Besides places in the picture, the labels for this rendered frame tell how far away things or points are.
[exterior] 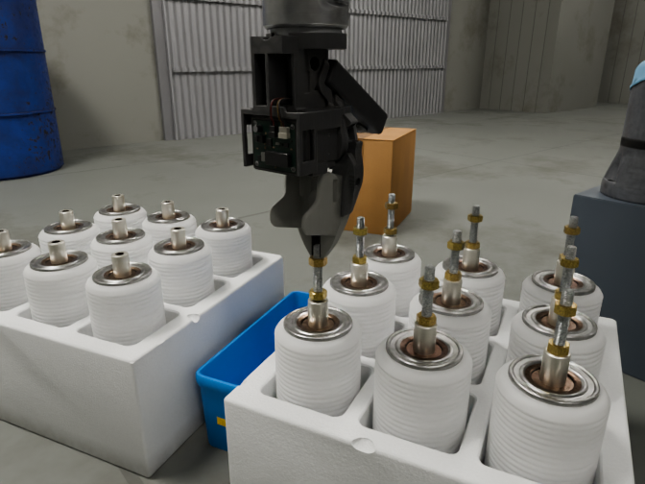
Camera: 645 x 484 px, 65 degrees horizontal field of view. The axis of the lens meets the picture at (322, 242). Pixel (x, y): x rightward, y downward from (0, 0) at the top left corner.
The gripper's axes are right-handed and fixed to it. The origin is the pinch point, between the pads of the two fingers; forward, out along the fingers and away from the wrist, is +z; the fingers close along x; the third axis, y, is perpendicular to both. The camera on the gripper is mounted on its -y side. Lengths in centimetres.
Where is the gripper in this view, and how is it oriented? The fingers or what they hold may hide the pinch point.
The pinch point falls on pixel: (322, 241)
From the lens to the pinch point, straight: 52.8
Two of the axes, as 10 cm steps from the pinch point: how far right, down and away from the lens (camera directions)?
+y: -6.4, 2.6, -7.2
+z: 0.0, 9.4, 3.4
